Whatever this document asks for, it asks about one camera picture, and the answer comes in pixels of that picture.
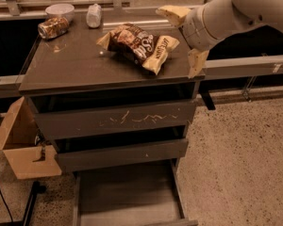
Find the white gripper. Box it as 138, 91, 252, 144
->
156, 5, 221, 78

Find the brown chip bag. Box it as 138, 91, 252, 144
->
96, 24, 179, 75

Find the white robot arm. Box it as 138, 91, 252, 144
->
156, 0, 283, 77

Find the grey drawer cabinet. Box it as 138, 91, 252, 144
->
19, 13, 204, 174

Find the grey middle drawer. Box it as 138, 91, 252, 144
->
56, 126, 189, 172

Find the grey top drawer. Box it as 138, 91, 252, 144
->
29, 93, 195, 140

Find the grey open bottom drawer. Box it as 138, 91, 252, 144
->
72, 160, 198, 226

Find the white bowl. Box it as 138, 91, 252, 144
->
45, 4, 75, 23

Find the tipped drink can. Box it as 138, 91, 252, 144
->
38, 17, 69, 40

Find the cardboard box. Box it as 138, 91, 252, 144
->
0, 97, 62, 179

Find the black stand base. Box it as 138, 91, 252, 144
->
22, 181, 46, 226

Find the metal railing frame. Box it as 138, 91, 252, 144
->
0, 0, 283, 100

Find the black cable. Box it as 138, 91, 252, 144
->
0, 155, 15, 223

